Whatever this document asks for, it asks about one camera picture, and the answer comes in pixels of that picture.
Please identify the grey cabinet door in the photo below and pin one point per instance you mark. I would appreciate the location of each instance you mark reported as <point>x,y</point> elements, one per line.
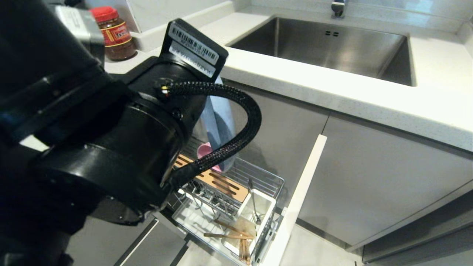
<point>281,133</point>
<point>377,177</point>

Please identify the white drip tray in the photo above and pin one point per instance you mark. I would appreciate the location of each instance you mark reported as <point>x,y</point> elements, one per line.
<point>197,221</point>

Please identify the pink cup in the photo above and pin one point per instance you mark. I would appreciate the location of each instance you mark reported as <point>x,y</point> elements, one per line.
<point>207,149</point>

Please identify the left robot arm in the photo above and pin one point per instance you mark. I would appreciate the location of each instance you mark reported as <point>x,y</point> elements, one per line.
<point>74,155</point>

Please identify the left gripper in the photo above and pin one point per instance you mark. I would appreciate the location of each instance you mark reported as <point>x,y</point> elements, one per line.
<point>184,70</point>

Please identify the stainless steel sink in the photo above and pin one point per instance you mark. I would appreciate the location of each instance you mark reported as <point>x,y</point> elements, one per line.
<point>332,51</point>

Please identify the white utensil holder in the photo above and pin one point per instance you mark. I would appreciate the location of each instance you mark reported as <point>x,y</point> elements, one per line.
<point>264,203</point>

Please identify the wooden chopstick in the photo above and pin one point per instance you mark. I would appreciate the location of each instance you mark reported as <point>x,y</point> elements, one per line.
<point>247,255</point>
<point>225,235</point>
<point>241,251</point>
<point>231,227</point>

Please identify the slotted wooden knife block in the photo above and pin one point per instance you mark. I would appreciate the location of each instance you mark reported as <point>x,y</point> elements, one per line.
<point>225,186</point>

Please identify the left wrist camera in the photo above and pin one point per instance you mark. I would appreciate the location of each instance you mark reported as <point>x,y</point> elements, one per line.
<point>79,27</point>

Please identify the grey cabinet drawer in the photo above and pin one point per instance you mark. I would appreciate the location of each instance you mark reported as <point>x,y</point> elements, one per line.
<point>155,244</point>

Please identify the chrome faucet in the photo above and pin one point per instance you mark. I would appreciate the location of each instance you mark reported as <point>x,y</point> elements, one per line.
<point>338,8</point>

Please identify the red-lidded sauce jar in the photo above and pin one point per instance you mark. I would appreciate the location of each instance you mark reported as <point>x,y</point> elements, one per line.
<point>116,35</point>

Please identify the white drawer front panel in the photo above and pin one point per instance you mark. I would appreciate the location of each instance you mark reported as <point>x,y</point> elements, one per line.
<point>299,199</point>

